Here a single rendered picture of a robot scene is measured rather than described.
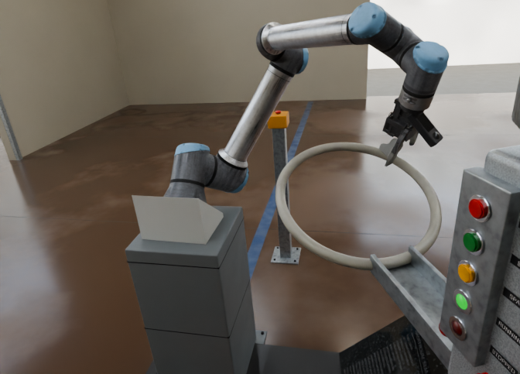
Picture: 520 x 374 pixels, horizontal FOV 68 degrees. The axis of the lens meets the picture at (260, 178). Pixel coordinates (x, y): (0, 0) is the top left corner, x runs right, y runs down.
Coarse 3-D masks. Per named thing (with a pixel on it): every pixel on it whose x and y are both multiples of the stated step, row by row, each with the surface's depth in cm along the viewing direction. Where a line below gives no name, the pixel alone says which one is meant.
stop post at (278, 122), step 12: (276, 120) 239; (288, 120) 245; (276, 132) 245; (276, 144) 248; (276, 156) 252; (276, 168) 255; (276, 180) 259; (288, 180) 263; (288, 192) 264; (288, 204) 265; (288, 240) 277; (276, 252) 290; (288, 252) 281
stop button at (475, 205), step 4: (472, 200) 50; (476, 200) 49; (480, 200) 49; (472, 204) 50; (476, 204) 49; (480, 204) 49; (472, 208) 50; (476, 208) 49; (480, 208) 48; (484, 208) 48; (472, 212) 50; (476, 212) 49; (480, 212) 49; (484, 212) 48; (476, 216) 49; (480, 216) 49
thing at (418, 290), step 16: (416, 256) 98; (384, 272) 93; (400, 272) 99; (416, 272) 99; (432, 272) 93; (384, 288) 95; (400, 288) 88; (416, 288) 93; (432, 288) 93; (400, 304) 88; (416, 304) 83; (432, 304) 88; (416, 320) 82; (432, 320) 84; (432, 336) 77; (448, 352) 73; (448, 368) 74
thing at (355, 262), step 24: (336, 144) 131; (360, 144) 131; (288, 168) 122; (408, 168) 124; (432, 192) 116; (288, 216) 109; (432, 216) 111; (312, 240) 103; (432, 240) 104; (360, 264) 99; (384, 264) 99
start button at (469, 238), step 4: (468, 232) 52; (464, 236) 52; (468, 236) 51; (472, 236) 51; (476, 236) 51; (464, 240) 52; (468, 240) 52; (472, 240) 51; (476, 240) 50; (464, 244) 52; (468, 244) 52; (472, 244) 51; (476, 244) 50; (468, 248) 52; (472, 248) 51; (476, 248) 51
